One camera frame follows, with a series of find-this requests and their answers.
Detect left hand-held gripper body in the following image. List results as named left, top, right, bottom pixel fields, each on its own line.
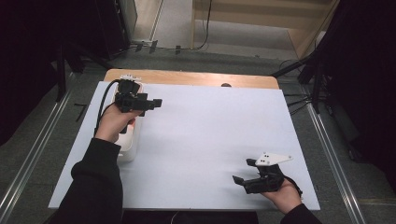
left=113, top=73, right=149, bottom=114

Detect white plastic bin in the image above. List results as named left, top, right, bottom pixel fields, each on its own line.
left=111, top=81, right=147, bottom=163

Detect person's right hand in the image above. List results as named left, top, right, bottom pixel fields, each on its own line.
left=259, top=179, right=303, bottom=216

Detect light wooden shelf unit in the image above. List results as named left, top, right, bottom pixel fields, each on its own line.
left=190, top=0, right=341, bottom=61

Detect person's lap dark clothing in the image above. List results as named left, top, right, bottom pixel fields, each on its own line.
left=120, top=210, right=260, bottom=224

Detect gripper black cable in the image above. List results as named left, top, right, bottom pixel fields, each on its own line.
left=93, top=78, right=123, bottom=135
left=283, top=175, right=303, bottom=199

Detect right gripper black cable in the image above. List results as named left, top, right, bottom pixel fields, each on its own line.
left=283, top=175, right=303, bottom=199

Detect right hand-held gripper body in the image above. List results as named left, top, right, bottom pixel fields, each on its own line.
left=242, top=151, right=294, bottom=195

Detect metal floor rail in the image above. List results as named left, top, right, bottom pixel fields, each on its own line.
left=305, top=102, right=369, bottom=224
left=0, top=72, right=77, bottom=224

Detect wooden table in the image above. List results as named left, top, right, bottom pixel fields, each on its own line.
left=103, top=68, right=280, bottom=91

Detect black cabinet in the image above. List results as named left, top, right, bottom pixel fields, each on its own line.
left=92, top=0, right=133, bottom=62

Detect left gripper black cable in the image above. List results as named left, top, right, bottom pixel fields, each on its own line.
left=93, top=78, right=123, bottom=135

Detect hanging black cable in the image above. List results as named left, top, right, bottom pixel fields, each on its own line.
left=190, top=0, right=214, bottom=52

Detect black stand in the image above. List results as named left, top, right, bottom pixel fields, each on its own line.
left=270, top=50, right=332, bottom=116
left=53, top=38, right=114, bottom=103

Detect white board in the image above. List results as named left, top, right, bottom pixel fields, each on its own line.
left=48, top=81, right=321, bottom=212

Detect black floor cables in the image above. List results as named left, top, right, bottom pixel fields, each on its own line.
left=278, top=58, right=313, bottom=117

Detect person's left hand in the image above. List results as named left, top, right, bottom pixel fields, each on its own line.
left=93, top=104, right=145, bottom=145

